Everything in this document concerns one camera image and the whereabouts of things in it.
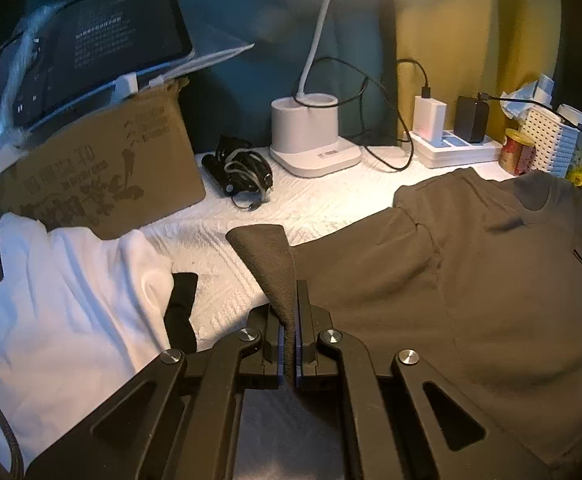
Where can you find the clear plastic sleeve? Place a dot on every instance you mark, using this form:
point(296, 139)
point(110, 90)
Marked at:
point(211, 57)

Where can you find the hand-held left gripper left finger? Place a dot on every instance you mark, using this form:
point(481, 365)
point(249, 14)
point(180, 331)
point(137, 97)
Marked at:
point(283, 360)

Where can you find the white charger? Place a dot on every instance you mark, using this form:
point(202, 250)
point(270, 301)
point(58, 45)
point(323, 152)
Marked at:
point(428, 117)

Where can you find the white textured bed cover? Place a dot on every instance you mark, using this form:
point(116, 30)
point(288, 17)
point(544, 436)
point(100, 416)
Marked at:
point(296, 200)

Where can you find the yellow plastic wrapper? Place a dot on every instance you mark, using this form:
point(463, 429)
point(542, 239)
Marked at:
point(581, 177)

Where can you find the white garment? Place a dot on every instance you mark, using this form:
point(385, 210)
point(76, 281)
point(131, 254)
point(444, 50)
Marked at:
point(46, 310)

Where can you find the black power adapter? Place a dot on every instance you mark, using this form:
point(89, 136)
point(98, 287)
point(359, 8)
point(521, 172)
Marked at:
point(471, 120)

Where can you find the dark tablet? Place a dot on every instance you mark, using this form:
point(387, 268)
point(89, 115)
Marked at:
point(111, 25)

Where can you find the olive brown t-shirt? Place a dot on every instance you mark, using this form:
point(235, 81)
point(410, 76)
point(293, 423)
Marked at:
point(421, 310)

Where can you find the clear plastic wrap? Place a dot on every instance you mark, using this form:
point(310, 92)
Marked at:
point(21, 60)

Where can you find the white power strip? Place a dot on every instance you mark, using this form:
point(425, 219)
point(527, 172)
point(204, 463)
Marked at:
point(471, 152)

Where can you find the crumpled white tissue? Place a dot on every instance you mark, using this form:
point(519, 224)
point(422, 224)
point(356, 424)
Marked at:
point(526, 97)

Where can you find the white perforated basket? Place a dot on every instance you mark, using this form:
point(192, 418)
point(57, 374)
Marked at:
point(551, 135)

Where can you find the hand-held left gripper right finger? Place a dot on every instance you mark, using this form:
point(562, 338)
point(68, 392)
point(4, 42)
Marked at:
point(299, 360)

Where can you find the white plastic clip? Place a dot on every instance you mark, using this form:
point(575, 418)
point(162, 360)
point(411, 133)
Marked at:
point(126, 86)

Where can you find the printed cardboard box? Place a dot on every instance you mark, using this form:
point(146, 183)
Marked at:
point(96, 170)

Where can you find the white desk lamp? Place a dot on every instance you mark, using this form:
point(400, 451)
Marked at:
point(303, 125)

